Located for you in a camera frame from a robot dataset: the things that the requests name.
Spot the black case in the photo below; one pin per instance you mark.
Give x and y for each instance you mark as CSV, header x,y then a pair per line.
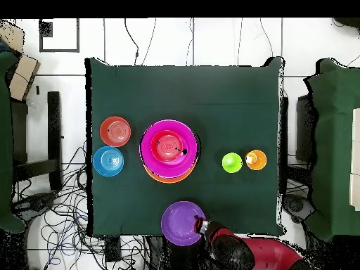
x,y
303,129

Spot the small blue bowl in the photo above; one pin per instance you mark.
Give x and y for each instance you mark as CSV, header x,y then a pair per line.
x,y
108,161

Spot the black floor frame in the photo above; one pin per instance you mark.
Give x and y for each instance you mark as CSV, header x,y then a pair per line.
x,y
45,29

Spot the white box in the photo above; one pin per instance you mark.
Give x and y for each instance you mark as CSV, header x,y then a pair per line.
x,y
355,157

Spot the cardboard box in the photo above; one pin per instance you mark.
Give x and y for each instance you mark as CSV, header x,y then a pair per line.
x,y
24,76
12,35

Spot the small red bowl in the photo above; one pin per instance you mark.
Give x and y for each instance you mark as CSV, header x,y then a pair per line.
x,y
167,146
115,131

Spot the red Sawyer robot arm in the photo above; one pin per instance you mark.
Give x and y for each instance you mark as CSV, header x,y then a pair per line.
x,y
253,253

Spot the green cup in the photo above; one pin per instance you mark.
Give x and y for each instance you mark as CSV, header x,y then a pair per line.
x,y
232,163

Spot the black stand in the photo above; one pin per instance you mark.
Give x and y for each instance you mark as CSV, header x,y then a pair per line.
x,y
54,126

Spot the large orange bowl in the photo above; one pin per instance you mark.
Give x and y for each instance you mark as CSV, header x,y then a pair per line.
x,y
168,180

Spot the dark green tablecloth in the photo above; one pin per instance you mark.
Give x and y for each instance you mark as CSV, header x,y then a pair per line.
x,y
5,140
157,92
332,140

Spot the grey floor stand base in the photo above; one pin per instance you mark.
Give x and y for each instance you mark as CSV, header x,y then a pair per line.
x,y
36,203
296,205

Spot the large pink bowl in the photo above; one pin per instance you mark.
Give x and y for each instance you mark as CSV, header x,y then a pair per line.
x,y
185,163

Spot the black power adapter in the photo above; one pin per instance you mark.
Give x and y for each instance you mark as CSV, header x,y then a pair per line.
x,y
113,250

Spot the orange cup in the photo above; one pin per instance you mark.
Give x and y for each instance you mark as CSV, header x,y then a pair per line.
x,y
258,161

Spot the purple bowl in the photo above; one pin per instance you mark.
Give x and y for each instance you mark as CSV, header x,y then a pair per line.
x,y
177,225

